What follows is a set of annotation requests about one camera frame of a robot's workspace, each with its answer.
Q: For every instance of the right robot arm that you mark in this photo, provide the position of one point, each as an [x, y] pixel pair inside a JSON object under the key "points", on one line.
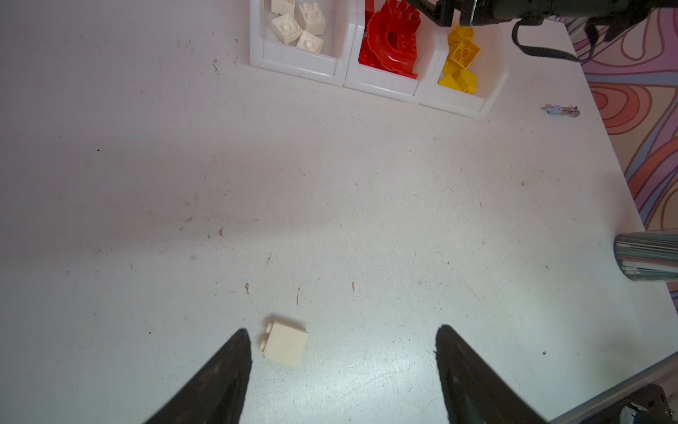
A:
{"points": [[616, 15]]}

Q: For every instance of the cup of pens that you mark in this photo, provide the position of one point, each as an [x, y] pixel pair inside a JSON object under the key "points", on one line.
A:
{"points": [[647, 255]]}

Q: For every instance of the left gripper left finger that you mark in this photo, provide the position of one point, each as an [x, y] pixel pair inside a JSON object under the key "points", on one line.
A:
{"points": [[216, 394]]}

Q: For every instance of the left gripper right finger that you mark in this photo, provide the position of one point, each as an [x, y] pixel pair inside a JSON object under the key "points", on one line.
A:
{"points": [[472, 391]]}

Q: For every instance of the white plastic bin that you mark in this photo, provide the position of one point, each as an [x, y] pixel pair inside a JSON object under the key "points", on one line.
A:
{"points": [[330, 66], [378, 82], [489, 67]]}

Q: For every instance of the small pen on table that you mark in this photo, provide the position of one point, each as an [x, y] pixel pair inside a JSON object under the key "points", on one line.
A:
{"points": [[558, 110]]}

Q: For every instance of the cream small lego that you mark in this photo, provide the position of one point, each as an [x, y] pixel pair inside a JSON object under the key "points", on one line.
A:
{"points": [[286, 28]]}

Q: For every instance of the yellow lego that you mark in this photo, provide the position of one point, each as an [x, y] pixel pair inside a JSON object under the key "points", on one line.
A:
{"points": [[463, 50], [457, 78]]}

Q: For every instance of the middle white plastic bin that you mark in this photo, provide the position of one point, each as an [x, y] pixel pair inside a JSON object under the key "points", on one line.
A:
{"points": [[378, 82]]}

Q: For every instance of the right white plastic bin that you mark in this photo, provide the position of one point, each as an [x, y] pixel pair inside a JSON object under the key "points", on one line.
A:
{"points": [[489, 67]]}

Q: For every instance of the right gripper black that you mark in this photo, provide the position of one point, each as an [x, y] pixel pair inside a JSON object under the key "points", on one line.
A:
{"points": [[471, 12]]}

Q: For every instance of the left white plastic bin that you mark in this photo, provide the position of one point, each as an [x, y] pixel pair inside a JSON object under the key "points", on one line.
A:
{"points": [[330, 66]]}

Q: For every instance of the red arch lego piece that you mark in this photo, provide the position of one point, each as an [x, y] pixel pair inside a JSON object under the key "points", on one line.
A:
{"points": [[389, 41]]}

